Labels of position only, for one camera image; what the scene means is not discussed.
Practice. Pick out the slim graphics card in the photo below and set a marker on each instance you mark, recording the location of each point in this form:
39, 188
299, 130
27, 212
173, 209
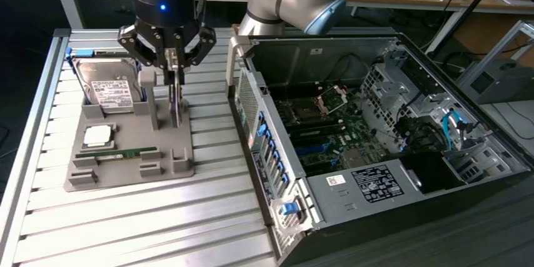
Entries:
177, 110

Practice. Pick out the silver hard disk drive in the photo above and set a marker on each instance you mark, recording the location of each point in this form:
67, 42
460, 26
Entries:
86, 52
105, 76

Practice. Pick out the grey parts rack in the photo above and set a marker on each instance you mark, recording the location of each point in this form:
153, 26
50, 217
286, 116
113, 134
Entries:
138, 142

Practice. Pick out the silver CPU chip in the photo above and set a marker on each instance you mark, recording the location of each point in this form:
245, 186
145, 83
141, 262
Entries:
97, 135

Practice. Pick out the green RAM stick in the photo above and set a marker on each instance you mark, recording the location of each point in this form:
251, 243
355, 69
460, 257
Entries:
125, 153

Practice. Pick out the CPU socket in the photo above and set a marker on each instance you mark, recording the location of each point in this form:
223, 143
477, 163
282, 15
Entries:
306, 110

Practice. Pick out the metal socket cover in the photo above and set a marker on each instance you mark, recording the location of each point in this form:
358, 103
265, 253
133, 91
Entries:
334, 92

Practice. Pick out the blue expansion slot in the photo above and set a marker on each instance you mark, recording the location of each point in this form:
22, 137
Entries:
313, 149

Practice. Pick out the perforated metal disk bay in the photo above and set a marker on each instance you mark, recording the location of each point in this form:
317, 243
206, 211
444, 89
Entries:
384, 92

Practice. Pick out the grey chipset heatsink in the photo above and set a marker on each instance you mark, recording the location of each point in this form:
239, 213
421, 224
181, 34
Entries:
354, 158

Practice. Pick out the blue case latch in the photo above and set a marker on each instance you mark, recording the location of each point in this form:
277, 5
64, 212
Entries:
289, 209

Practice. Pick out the grey power supply unit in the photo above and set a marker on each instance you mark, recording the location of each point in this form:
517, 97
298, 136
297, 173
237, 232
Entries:
334, 204

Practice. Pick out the black slanted pole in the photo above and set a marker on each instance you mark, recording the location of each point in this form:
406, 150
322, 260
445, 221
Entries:
464, 13

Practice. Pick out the grey metal cabinet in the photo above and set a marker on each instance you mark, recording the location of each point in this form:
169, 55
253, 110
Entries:
501, 82

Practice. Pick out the open black PC case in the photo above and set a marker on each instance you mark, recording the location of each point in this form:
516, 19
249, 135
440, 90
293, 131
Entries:
376, 242

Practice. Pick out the aluminium profile frame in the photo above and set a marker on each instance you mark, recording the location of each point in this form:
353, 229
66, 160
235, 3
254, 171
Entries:
516, 34

